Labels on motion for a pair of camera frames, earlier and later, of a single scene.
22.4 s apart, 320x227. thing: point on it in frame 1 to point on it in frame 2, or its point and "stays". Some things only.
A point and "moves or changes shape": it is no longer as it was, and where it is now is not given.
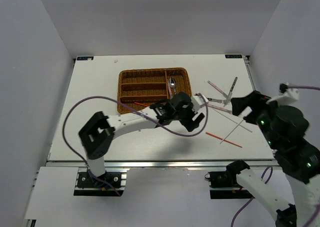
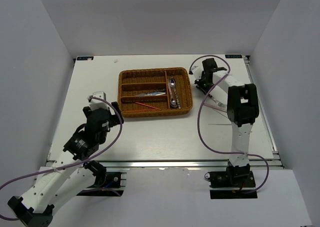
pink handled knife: (218, 89) to (217, 102)
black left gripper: (189, 124) to (114, 119)
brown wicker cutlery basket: (140, 88) stays
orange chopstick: (141, 104) stays
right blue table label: (233, 56) stays
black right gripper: (255, 100) to (198, 83)
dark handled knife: (229, 95) moves or changes shape
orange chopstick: (225, 140) moves or changes shape
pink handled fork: (221, 108) stays
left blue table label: (84, 58) stays
